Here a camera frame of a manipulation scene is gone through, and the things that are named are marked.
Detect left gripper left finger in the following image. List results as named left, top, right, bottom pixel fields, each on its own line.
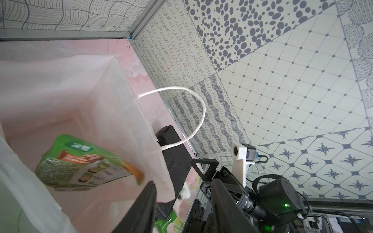
left=112, top=181, right=157, bottom=233

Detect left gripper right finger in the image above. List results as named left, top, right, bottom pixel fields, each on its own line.
left=205, top=179, right=258, bottom=233

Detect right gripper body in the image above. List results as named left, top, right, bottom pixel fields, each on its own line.
left=212, top=167, right=259, bottom=216

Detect green orange soup packet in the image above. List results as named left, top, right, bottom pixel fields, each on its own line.
left=35, top=134, right=144, bottom=191

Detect white pipe elbow fitting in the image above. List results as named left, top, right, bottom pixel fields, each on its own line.
left=177, top=182, right=191, bottom=201

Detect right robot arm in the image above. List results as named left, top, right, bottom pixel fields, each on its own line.
left=189, top=159, right=328, bottom=233

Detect green plastic faucet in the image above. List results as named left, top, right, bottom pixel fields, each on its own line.
left=154, top=209, right=177, bottom=233

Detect black plastic tool case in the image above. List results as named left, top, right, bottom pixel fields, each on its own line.
left=155, top=125, right=192, bottom=219

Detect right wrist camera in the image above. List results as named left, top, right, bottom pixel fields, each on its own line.
left=231, top=143, right=256, bottom=187

